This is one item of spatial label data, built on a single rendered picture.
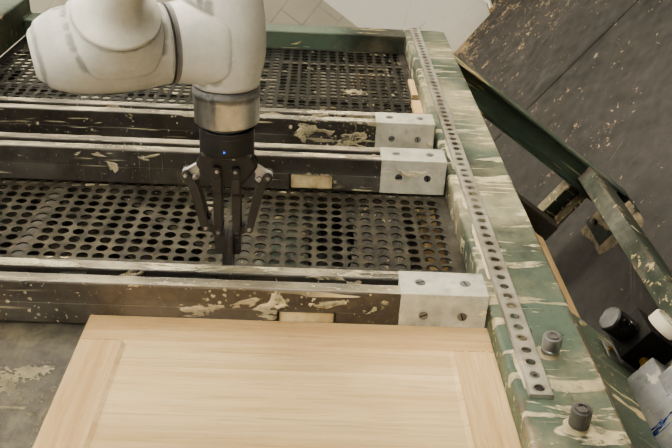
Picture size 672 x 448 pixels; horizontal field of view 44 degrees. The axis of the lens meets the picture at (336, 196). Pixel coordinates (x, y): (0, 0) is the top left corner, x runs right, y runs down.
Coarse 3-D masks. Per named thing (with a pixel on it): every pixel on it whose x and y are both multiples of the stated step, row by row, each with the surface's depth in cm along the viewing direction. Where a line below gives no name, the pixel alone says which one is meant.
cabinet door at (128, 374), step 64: (128, 320) 117; (192, 320) 118; (256, 320) 119; (64, 384) 105; (128, 384) 106; (192, 384) 106; (256, 384) 107; (320, 384) 108; (384, 384) 108; (448, 384) 109
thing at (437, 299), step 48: (0, 288) 116; (48, 288) 116; (96, 288) 116; (144, 288) 116; (192, 288) 117; (240, 288) 117; (288, 288) 117; (336, 288) 118; (384, 288) 118; (432, 288) 119; (480, 288) 119
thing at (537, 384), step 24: (432, 72) 212; (432, 96) 196; (456, 144) 171; (456, 168) 160; (480, 216) 143; (480, 240) 135; (504, 264) 129; (504, 288) 124; (504, 312) 117; (528, 336) 112; (528, 360) 108; (528, 384) 103
